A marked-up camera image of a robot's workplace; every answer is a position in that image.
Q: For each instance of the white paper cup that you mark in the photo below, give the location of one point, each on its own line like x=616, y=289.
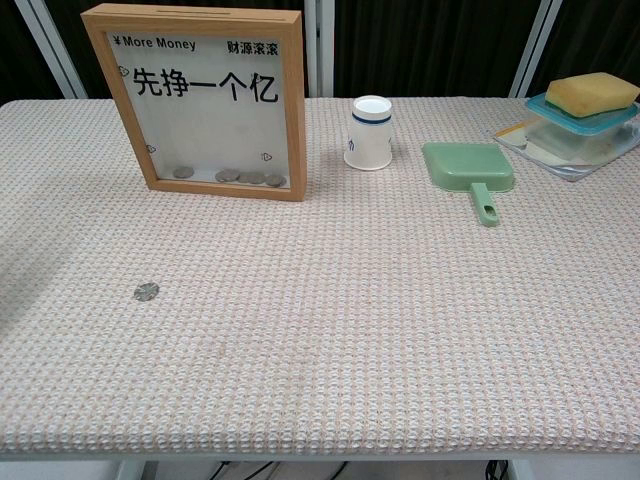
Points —
x=367, y=140

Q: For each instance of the white frame post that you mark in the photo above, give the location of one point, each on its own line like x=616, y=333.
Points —
x=535, y=50
x=55, y=50
x=319, y=45

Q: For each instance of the stacked light blue trays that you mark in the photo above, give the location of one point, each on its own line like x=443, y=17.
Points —
x=565, y=167

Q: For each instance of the wooden money box frame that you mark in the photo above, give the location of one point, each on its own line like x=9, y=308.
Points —
x=295, y=110

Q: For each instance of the green plastic dustpan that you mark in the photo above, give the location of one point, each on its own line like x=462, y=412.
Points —
x=465, y=167

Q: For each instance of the pink white woven tablecloth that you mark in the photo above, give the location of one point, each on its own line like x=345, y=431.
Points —
x=320, y=310

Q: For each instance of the yellow sponge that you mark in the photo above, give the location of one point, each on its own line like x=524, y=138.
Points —
x=590, y=92

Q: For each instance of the clear container with blue lid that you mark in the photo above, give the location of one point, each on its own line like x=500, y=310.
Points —
x=575, y=132

